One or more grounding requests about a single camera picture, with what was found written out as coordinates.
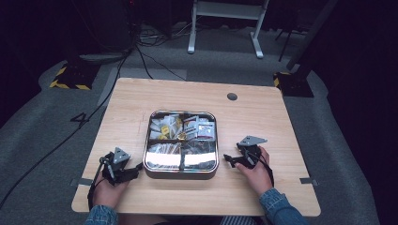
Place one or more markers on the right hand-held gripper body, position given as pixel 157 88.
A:
pixel 251 154

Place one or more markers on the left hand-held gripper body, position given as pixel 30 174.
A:
pixel 116 167

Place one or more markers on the clear box lid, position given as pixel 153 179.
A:
pixel 162 159

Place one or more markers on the pile of white grey packets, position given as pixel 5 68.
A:
pixel 202 128

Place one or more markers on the brown compartment box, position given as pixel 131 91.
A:
pixel 181 175

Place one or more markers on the person's right hand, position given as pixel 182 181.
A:
pixel 259 178

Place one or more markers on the person's left hand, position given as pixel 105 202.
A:
pixel 108 195

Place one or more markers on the pile of dark clear packets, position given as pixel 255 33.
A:
pixel 200 148

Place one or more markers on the pile of white brown sticks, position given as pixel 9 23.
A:
pixel 165 149

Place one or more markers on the pile of white yellow packets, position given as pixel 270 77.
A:
pixel 164 128

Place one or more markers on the grey table grommet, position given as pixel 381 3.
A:
pixel 232 96

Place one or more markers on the yellow black striped base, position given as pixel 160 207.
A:
pixel 73 78
pixel 294 86

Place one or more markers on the black tripod legs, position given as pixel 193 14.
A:
pixel 286 40

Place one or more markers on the black slanted pole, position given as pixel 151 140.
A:
pixel 313 31

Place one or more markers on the white metal desk frame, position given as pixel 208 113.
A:
pixel 225 11

